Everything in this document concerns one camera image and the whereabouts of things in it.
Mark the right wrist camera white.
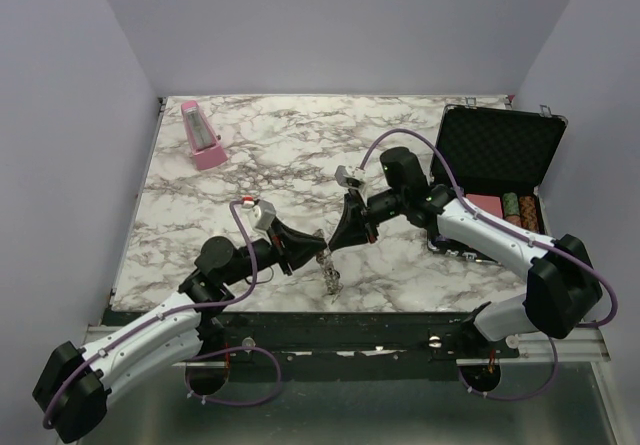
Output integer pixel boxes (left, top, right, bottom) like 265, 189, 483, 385
334, 165, 365, 189

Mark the aluminium rail frame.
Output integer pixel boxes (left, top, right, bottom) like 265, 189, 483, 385
54, 314, 619, 445

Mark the green poker chip stack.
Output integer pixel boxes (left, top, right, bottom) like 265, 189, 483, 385
501, 192, 520, 217

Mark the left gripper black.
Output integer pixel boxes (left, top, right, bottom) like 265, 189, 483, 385
223, 216, 327, 287

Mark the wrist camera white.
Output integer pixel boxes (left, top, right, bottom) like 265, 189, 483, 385
248, 199, 276, 233
334, 165, 365, 189

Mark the orange poker chip stack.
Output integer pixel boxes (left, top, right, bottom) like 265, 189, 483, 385
518, 196, 540, 233

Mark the pink warning card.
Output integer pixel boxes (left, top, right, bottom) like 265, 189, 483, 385
466, 194, 503, 218

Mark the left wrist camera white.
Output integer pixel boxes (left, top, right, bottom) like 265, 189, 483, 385
248, 199, 276, 233

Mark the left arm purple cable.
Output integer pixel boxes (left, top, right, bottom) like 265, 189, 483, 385
42, 197, 282, 431

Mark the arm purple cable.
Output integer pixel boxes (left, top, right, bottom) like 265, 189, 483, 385
42, 197, 282, 431
360, 127, 617, 402

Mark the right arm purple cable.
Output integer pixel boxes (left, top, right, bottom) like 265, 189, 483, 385
360, 127, 617, 402

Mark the pink metronome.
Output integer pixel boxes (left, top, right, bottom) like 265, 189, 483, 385
181, 100, 228, 171

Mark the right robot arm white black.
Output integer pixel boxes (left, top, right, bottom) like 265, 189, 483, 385
329, 147, 602, 357

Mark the metal disc with key rings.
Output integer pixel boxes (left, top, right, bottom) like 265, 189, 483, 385
316, 247, 342, 303

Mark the black foam-lined case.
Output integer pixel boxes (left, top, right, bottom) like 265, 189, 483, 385
436, 105, 567, 234

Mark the black mounting base plate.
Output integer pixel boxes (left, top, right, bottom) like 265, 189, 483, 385
102, 309, 521, 384

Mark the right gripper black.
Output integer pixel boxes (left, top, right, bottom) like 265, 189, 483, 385
328, 187, 407, 250

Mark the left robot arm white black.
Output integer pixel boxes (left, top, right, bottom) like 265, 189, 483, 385
32, 220, 326, 443

